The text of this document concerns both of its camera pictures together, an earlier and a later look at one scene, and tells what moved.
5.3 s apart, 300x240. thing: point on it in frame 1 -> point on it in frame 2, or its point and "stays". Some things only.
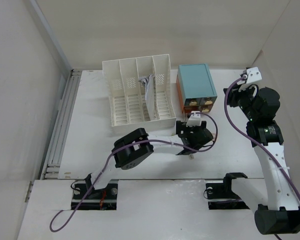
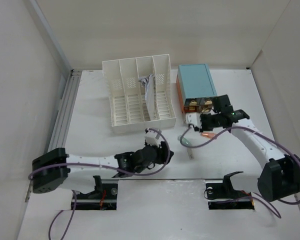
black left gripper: x=181 y=127 -> x=162 y=152
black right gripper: x=236 y=90 -> x=203 y=128
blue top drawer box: x=196 y=84 stays
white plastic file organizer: x=127 y=95 stays
